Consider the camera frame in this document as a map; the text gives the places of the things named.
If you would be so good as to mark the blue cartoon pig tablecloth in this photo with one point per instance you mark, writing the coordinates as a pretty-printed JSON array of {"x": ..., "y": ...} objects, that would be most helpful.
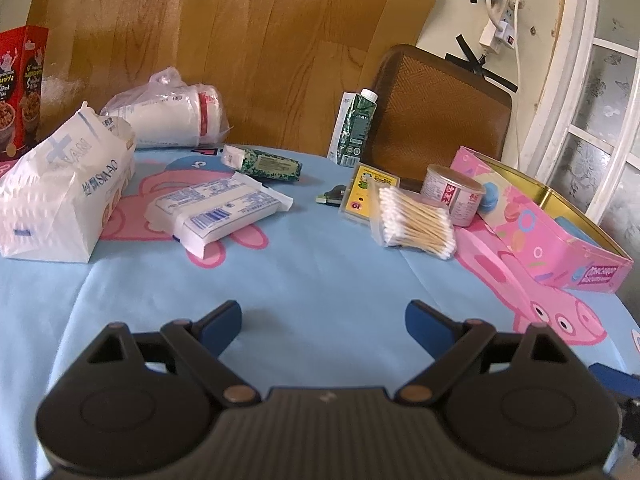
[{"x": 310, "y": 260}]

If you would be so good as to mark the green drink carton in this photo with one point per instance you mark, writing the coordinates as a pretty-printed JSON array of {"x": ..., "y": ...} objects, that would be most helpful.
[{"x": 357, "y": 130}]

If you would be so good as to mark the white window frame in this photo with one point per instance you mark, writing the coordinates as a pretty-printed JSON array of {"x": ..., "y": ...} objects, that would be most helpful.
[{"x": 565, "y": 60}]

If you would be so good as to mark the white packet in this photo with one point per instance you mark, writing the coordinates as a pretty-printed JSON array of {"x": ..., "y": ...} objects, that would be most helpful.
[{"x": 210, "y": 207}]

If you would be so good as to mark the brown wicker chair back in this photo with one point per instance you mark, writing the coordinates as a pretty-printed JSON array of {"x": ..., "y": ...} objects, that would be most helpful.
[{"x": 430, "y": 110}]

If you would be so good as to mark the small can with pink label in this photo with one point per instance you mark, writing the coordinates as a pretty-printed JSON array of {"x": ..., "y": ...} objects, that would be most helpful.
[{"x": 450, "y": 195}]

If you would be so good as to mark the bagged stack of paper cups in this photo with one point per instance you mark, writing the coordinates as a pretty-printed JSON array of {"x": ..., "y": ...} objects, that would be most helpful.
[{"x": 160, "y": 115}]

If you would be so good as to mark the green patterned box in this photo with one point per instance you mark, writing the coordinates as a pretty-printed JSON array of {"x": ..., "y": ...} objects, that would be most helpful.
[{"x": 270, "y": 164}]

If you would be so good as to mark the blue soft item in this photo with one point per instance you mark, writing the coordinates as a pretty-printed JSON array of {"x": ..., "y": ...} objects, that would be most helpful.
[{"x": 575, "y": 230}]

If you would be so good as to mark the white tissue pack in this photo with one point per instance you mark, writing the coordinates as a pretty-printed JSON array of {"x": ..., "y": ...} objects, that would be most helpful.
[{"x": 50, "y": 195}]

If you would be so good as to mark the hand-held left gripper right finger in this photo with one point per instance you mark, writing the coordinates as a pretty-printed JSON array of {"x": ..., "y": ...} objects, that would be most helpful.
[{"x": 425, "y": 322}]

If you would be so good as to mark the white power strip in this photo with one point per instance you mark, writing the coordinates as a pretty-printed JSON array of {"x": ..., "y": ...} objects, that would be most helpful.
[{"x": 502, "y": 25}]

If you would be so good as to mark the small yellow box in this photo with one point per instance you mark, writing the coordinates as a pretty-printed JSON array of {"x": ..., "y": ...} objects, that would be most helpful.
[{"x": 362, "y": 185}]

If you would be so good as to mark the wood pattern wall sheet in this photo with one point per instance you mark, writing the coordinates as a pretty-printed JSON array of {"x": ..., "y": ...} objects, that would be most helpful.
[{"x": 250, "y": 35}]

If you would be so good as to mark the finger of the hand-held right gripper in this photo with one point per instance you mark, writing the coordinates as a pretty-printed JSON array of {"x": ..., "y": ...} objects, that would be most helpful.
[{"x": 612, "y": 376}]

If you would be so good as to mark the pink biscuit tin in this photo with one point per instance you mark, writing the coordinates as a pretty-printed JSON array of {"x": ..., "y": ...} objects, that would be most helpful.
[{"x": 520, "y": 230}]

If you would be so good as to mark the red snack box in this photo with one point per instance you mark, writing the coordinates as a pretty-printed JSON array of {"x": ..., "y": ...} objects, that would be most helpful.
[{"x": 20, "y": 85}]

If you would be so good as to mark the small dark clip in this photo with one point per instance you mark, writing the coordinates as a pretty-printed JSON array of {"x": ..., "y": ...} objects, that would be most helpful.
[{"x": 330, "y": 195}]

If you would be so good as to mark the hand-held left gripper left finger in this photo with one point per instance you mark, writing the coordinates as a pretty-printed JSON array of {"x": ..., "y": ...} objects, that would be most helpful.
[{"x": 222, "y": 325}]

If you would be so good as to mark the black tape strips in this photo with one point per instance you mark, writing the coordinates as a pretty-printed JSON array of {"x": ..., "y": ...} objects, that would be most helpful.
[{"x": 492, "y": 79}]

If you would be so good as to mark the pack of cotton swabs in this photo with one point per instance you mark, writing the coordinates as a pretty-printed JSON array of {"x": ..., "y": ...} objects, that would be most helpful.
[{"x": 410, "y": 220}]

